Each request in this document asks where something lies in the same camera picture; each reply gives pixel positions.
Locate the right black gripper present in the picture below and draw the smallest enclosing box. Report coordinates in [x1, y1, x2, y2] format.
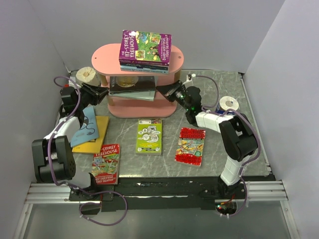
[156, 81, 191, 112]

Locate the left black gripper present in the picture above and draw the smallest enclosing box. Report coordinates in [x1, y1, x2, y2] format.
[76, 82, 109, 110]

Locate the grey book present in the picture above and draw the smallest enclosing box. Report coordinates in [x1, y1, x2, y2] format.
[109, 91, 156, 101]

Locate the black Moon and Sixpence book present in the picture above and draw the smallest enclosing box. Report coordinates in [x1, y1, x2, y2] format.
[109, 76, 156, 93]

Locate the Little Women book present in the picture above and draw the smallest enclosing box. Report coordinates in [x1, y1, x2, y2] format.
[120, 63, 169, 71]

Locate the blue 143-Storey Treehouse book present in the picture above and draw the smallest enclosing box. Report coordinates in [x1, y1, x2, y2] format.
[120, 66, 169, 74]

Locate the purple 117-Storey Treehouse book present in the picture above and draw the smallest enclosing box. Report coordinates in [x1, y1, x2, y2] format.
[119, 30, 171, 66]

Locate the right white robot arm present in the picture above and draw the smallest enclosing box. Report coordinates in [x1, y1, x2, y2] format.
[156, 81, 260, 199]

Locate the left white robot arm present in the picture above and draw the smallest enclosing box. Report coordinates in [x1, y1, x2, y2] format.
[31, 83, 109, 200]

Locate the white toilet paper roll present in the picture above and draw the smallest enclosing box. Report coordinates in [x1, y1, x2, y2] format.
[75, 67, 100, 86]

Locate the pink three-tier shelf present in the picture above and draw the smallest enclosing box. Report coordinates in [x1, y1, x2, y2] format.
[92, 43, 184, 118]

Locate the light blue book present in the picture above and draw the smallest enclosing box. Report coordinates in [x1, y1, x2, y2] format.
[70, 106, 99, 147]

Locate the green book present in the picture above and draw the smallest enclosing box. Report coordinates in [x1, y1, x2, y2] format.
[136, 118, 162, 155]

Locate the yellow book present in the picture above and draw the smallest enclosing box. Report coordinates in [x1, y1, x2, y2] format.
[72, 116, 110, 154]

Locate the blue wrapped tissue roll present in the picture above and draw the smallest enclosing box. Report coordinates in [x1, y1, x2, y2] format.
[214, 96, 239, 115]

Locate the red Storey Treehouse book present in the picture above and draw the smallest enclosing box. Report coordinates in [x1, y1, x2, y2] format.
[174, 127, 206, 167]

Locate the red Treehouse book at edge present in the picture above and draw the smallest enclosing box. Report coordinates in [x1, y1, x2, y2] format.
[91, 144, 120, 185]

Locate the black base bar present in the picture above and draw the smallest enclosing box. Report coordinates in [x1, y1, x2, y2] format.
[67, 175, 276, 212]

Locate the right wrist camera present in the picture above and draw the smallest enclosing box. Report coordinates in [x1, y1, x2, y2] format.
[183, 73, 196, 85]

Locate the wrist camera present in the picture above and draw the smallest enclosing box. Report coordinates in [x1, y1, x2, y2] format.
[67, 77, 77, 89]
[183, 73, 196, 85]

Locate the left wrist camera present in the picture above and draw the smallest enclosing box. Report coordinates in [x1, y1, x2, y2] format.
[67, 77, 77, 89]

